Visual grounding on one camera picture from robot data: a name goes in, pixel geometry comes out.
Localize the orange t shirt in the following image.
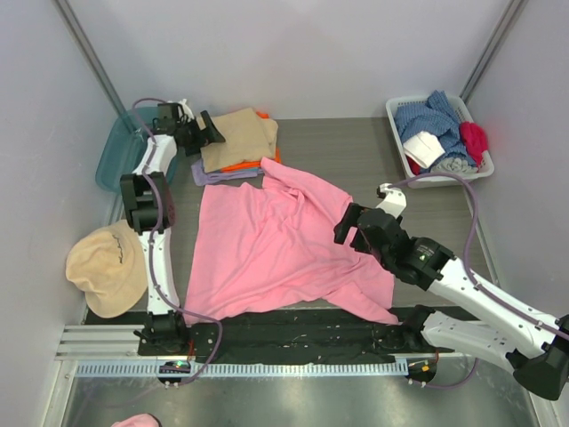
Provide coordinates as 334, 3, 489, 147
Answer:
220, 110, 281, 170

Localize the red cloth in basket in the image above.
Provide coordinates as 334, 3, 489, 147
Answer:
406, 157, 421, 176

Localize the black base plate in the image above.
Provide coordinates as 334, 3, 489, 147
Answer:
84, 306, 457, 364

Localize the blue checked shirt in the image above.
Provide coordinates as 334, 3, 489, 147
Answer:
395, 91, 476, 164

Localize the right aluminium frame post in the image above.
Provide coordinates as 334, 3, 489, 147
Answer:
460, 0, 529, 104

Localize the teal t shirt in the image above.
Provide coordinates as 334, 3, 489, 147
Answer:
210, 167, 261, 176

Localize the left aluminium frame post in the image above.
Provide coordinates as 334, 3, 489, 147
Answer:
52, 0, 126, 116

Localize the pink cloth at bottom edge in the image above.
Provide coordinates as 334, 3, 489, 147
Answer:
111, 414, 161, 427

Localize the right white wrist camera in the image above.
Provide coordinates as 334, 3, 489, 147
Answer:
376, 183, 407, 219

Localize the teal plastic bin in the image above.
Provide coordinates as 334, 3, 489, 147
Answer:
95, 102, 178, 194

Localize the magenta cloth in basket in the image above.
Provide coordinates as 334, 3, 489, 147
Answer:
459, 122, 488, 166

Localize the beige t shirt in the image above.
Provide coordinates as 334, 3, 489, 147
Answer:
201, 108, 278, 173

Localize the white cloth in basket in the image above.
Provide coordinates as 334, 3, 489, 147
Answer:
403, 131, 445, 169

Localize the pink t shirt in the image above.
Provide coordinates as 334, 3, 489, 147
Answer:
184, 159, 397, 324

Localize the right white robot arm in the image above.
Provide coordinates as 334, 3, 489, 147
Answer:
334, 203, 568, 401

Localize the white slotted cable duct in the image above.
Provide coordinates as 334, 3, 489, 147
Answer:
76, 359, 408, 379

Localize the beige crumpled cloth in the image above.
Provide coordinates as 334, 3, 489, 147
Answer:
66, 220, 148, 318

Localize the lavender t shirt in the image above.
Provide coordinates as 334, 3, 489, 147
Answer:
191, 159, 262, 187

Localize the aluminium frame post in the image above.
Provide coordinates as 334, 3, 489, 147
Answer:
52, 0, 126, 116
460, 0, 529, 104

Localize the aluminium rail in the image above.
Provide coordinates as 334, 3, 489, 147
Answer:
56, 325, 142, 360

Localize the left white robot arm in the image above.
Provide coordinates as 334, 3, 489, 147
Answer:
120, 99, 226, 356

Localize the grey cloth in basket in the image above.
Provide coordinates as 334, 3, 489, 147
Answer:
429, 154, 478, 175

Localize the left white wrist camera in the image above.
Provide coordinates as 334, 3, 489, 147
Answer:
176, 99, 196, 120

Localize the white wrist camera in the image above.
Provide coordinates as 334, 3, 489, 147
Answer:
176, 99, 196, 120
376, 183, 407, 219

